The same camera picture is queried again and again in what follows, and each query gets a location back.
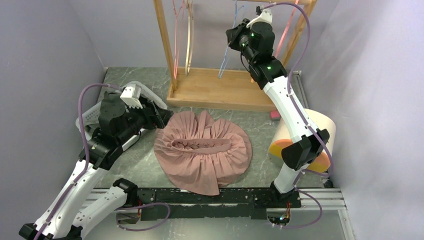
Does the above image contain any wooden clothes rack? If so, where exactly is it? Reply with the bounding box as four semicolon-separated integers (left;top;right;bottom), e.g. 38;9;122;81
152;0;318;112

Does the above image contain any pink pleated skirt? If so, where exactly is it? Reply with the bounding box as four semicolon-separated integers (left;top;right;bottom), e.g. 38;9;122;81
153;110;253;196

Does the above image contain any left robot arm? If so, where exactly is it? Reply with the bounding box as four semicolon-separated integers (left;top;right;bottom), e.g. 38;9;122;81
18;90;173;240

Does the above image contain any beige wooden hanger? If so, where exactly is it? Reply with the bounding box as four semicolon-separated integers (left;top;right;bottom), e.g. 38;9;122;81
184;0;194;76

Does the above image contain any thick pink plastic hanger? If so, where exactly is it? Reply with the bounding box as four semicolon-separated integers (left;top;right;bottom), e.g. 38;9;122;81
274;7;297;58

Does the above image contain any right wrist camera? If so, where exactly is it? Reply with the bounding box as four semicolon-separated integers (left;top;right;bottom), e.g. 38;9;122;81
246;6;273;29

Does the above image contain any thin pink wire hanger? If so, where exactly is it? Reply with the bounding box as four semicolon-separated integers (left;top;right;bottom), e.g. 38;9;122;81
172;0;186;80

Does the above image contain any cream cylinder with orange base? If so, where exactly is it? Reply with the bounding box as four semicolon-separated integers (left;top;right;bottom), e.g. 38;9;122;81
268;108;337;174

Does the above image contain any black base frame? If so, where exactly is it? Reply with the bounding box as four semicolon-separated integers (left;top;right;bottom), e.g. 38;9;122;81
112;178;302;221

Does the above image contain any small pink block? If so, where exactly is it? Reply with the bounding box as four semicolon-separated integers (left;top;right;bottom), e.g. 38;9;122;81
269;110;281;122

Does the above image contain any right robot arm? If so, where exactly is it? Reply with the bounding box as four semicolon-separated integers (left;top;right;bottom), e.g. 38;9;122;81
225;19;330;207

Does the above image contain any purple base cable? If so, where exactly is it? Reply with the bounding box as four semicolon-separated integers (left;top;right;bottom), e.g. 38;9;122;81
115;202;172;232

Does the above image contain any blue wire hanger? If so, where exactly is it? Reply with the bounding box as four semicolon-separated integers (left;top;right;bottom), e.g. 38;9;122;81
217;0;244;79

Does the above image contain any white plastic laundry basket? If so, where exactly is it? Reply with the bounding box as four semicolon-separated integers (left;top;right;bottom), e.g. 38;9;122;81
75;81;168;131

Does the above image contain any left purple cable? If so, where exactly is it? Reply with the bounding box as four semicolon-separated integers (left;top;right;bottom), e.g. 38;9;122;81
33;83;124;240

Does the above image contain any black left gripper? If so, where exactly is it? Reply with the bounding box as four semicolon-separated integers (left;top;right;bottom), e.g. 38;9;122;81
117;99;173;144

